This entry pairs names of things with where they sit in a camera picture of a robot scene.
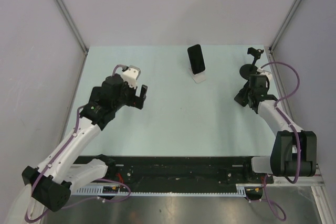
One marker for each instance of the white slotted cable duct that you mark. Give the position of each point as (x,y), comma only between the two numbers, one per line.
(106,190)

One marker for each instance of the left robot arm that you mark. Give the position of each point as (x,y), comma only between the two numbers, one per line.
(50,181)

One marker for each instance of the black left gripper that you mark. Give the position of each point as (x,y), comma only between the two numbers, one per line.
(136,101)

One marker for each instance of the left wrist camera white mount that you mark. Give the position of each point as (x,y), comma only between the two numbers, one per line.
(131,75)

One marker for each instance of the left aluminium frame post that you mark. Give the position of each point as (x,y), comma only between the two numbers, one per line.
(65,13)

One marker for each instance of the black round-base phone stand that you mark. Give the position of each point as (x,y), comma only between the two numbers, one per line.
(249,69)

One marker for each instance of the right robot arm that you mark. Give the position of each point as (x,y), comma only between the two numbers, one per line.
(294,153)

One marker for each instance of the black phone on white stand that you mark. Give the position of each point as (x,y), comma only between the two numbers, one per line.
(196,59)

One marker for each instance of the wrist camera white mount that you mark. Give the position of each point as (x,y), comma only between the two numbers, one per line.
(262,71)
(131,75)

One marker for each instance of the white phone stand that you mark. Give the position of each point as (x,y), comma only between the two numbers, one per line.
(198,78)

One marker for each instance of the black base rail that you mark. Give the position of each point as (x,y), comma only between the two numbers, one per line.
(182,175)

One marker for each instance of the aluminium frame post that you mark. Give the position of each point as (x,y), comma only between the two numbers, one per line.
(65,13)
(287,20)

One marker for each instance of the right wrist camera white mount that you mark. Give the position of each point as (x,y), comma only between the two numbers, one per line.
(262,71)

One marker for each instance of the right aluminium frame post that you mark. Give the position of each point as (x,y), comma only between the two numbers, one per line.
(287,20)

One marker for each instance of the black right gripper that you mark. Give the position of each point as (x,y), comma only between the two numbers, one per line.
(250,88)

